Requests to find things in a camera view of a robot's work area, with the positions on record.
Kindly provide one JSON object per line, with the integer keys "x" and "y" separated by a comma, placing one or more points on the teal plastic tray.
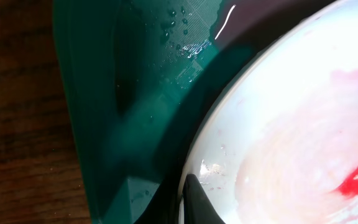
{"x": 140, "y": 76}

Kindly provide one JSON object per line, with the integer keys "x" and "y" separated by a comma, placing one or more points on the light blue plate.
{"x": 281, "y": 145}

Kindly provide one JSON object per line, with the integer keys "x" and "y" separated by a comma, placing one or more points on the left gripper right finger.
{"x": 197, "y": 207}

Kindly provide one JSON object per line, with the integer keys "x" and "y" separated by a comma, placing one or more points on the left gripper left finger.
{"x": 163, "y": 207}

